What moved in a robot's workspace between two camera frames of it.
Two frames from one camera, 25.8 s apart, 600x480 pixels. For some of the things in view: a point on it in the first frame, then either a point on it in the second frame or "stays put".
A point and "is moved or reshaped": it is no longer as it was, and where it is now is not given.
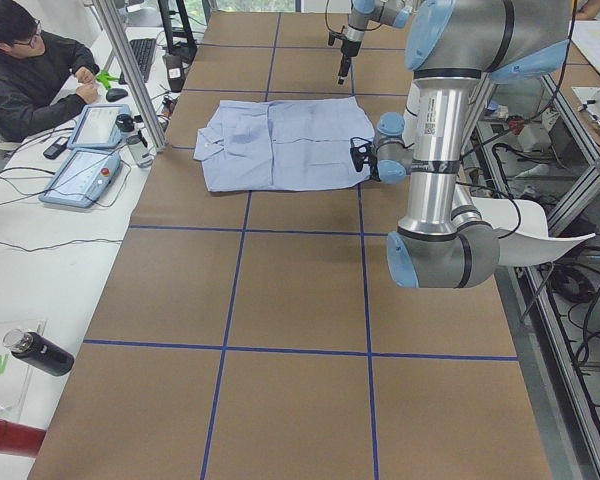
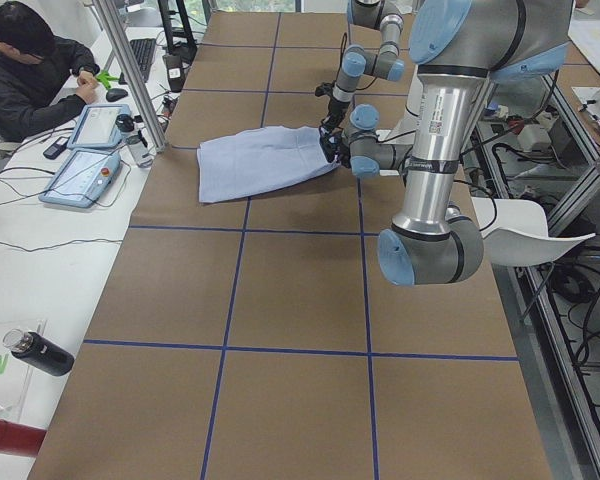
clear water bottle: (136, 138) stays put
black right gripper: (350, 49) to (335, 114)
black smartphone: (56, 148) stays put
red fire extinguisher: (10, 438) stays put
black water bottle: (39, 351) stays put
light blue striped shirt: (281, 145) is moved or reshaped
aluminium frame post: (135, 85) stays put
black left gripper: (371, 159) to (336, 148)
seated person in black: (28, 75) stays put
